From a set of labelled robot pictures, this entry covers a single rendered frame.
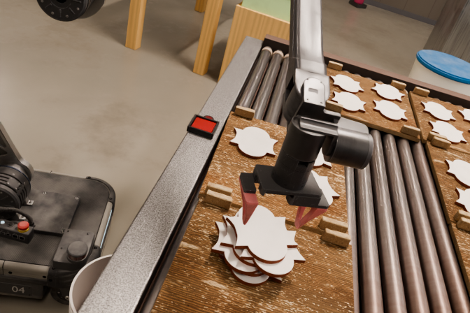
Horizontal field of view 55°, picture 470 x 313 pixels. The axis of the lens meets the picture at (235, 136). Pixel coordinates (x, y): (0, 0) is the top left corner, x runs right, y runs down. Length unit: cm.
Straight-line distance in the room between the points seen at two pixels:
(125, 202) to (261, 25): 171
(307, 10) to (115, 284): 60
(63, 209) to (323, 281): 124
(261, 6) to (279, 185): 275
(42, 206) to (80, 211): 15
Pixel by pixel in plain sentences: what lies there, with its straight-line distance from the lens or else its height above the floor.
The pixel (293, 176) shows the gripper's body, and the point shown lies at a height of 120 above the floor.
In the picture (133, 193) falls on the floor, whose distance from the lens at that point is 240.
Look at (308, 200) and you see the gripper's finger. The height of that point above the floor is 116.
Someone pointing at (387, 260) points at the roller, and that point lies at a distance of 109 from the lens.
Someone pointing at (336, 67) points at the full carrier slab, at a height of 95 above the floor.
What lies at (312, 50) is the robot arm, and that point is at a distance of 79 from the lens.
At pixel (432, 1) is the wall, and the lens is 805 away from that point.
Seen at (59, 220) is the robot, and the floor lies 26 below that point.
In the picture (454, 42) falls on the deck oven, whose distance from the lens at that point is 487.
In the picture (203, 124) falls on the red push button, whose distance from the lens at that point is 127.
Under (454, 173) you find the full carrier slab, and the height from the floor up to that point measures 95.
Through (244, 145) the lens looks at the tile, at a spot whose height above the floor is 95.
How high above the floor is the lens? 159
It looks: 32 degrees down
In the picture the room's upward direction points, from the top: 16 degrees clockwise
